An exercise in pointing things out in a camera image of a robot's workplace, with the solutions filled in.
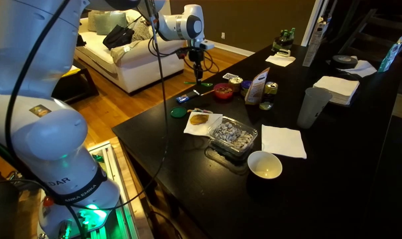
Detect translucent plastic cup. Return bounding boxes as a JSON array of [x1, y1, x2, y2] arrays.
[[297, 87, 332, 128]]

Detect round brown cookie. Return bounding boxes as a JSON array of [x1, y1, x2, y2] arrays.
[[190, 114, 210, 124]]

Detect white napkin under cookie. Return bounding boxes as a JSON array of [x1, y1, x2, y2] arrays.
[[185, 111, 223, 136]]

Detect small glass jar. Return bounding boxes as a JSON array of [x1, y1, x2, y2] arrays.
[[228, 75, 243, 92]]

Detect blue snack bar wrapper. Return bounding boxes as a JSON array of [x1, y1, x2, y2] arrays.
[[175, 91, 197, 103]]

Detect small white ceramic bowl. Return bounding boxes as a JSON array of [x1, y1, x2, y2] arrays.
[[247, 149, 283, 179]]

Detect green bottles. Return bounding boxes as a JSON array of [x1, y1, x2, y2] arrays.
[[272, 27, 296, 50]]

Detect white paper sheet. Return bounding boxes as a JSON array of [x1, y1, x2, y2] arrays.
[[266, 53, 295, 67]]

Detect blue lidded jar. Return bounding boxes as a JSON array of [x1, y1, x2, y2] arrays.
[[240, 79, 252, 96]]

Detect clear plastic bowl of popcorn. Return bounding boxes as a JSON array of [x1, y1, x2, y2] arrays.
[[210, 116, 258, 160]]

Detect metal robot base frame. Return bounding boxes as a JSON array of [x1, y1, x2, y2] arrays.
[[87, 139, 153, 239]]

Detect folded white napkin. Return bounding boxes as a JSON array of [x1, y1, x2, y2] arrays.
[[262, 124, 307, 159]]

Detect green round lid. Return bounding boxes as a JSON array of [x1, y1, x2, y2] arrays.
[[171, 107, 187, 118]]

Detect red bowl with food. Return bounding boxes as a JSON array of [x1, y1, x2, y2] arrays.
[[214, 82, 234, 99]]

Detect dark round dish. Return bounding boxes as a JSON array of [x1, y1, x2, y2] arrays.
[[332, 54, 358, 68]]

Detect stack of white napkins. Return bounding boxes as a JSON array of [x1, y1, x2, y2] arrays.
[[313, 75, 360, 106]]

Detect white sofa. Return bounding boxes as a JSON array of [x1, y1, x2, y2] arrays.
[[75, 9, 185, 92]]

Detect black coffee table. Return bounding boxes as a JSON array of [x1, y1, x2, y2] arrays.
[[52, 64, 98, 103]]

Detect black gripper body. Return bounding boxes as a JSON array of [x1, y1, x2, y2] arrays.
[[189, 47, 205, 80]]

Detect small dark jar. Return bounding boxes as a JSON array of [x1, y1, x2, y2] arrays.
[[259, 80, 279, 110]]

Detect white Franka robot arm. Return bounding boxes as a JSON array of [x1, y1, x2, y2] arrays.
[[0, 0, 205, 239]]

